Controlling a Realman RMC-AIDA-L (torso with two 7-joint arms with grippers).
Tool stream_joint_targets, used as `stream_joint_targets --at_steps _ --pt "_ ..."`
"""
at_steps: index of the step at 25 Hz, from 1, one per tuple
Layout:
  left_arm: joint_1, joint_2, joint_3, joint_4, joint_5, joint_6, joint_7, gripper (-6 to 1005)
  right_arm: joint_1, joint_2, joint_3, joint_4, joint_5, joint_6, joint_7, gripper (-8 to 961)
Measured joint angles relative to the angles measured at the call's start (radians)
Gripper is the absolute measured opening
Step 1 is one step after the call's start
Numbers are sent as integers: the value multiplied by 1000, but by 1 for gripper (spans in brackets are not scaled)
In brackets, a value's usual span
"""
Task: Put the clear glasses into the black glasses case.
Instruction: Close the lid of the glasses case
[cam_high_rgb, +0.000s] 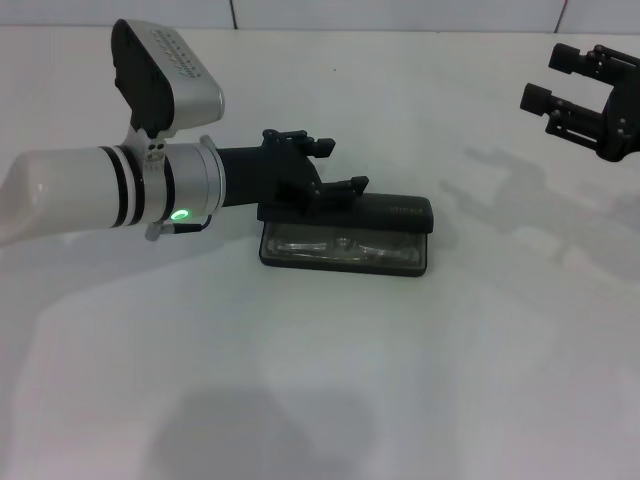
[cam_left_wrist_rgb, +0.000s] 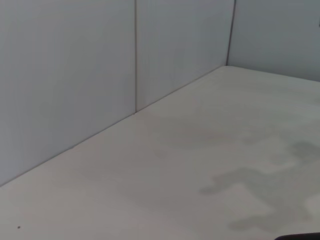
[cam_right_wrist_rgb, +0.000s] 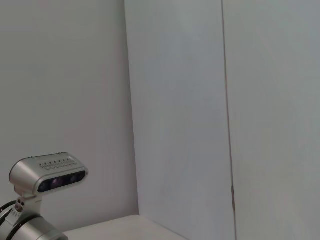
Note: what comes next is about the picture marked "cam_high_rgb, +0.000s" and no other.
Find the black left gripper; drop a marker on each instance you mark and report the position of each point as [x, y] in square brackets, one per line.
[270, 180]

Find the black glasses case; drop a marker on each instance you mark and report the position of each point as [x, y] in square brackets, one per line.
[400, 210]

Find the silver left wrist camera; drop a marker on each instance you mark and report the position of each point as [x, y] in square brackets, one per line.
[190, 90]

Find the clear transparent glasses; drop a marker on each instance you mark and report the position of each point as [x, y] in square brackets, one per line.
[345, 247]

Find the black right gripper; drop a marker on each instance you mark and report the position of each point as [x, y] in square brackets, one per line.
[625, 125]

